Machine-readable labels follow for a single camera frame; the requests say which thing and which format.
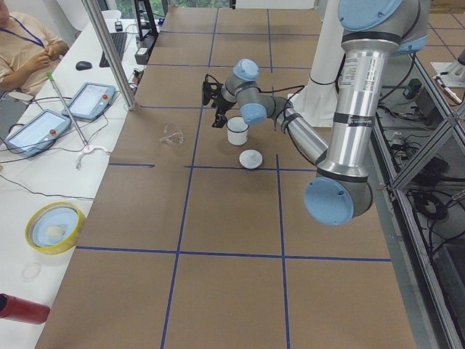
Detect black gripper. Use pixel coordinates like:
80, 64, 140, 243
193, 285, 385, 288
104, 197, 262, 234
211, 95, 235, 129

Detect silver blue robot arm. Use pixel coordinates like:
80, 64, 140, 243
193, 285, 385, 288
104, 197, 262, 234
202, 1, 431, 225

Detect white enamel cup blue rim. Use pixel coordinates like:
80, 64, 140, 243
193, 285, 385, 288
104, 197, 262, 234
227, 116, 249, 146

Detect white cup lid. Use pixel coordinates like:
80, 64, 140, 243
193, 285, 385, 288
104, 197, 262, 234
239, 149, 263, 169

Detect black computer box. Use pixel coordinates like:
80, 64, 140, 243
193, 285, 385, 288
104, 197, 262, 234
134, 31, 158, 65

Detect brown paper table cover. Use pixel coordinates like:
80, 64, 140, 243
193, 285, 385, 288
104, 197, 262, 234
37, 8, 416, 348

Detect far blue teach pendant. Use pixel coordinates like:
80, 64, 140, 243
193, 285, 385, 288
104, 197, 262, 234
67, 82, 116, 121

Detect blue teach pendant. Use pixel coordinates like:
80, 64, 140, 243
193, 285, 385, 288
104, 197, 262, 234
67, 82, 116, 121
5, 109, 71, 156

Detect black keyboard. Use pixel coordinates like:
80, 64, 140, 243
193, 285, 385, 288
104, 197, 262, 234
98, 31, 129, 68

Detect white plastic claw piece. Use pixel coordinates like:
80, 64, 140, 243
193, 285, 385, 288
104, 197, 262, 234
76, 144, 110, 169

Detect black computer mouse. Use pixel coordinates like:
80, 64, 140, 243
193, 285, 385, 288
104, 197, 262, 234
75, 60, 92, 71

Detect metal rod green tip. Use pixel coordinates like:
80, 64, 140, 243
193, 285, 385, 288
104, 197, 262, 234
46, 72, 89, 150

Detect near blue teach pendant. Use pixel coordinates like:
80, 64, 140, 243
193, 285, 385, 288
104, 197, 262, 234
5, 109, 71, 156

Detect yellow tape roll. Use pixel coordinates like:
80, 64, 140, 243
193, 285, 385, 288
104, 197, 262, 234
25, 201, 86, 255

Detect seated person beige shirt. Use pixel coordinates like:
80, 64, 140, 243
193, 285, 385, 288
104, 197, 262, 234
1, 1, 69, 96

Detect red bottle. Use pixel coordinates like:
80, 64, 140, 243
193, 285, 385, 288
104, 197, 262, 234
1, 294, 50, 324

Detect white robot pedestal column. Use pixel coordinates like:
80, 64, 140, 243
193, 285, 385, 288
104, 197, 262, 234
291, 0, 344, 127

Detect aluminium frame post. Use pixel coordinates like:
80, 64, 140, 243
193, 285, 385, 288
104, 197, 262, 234
81, 0, 136, 111

